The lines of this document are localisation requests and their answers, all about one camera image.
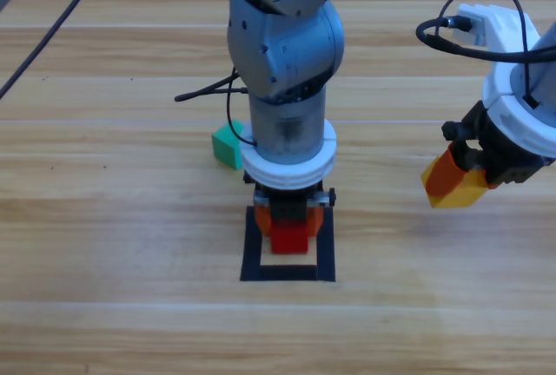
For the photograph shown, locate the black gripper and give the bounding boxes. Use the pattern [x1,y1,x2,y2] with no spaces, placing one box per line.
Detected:
[242,170,338,240]
[424,100,546,199]

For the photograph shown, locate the yellow wooden cube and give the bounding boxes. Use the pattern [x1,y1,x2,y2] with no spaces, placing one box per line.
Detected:
[420,159,490,210]

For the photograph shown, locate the red wooden cube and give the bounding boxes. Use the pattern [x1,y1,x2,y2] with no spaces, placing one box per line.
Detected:
[269,219,311,256]

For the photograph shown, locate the green wooden cube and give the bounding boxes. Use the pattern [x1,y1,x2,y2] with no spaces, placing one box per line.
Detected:
[210,119,247,172]

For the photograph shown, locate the black tape square outline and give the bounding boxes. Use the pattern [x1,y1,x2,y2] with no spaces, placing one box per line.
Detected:
[239,205,337,284]

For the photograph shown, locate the white wrist mount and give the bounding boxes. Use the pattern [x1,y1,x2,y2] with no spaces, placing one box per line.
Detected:
[453,3,556,160]
[240,121,339,190]

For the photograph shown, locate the thin black arm wire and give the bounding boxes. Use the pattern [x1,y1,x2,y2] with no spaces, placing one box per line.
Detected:
[439,0,540,109]
[224,66,258,149]

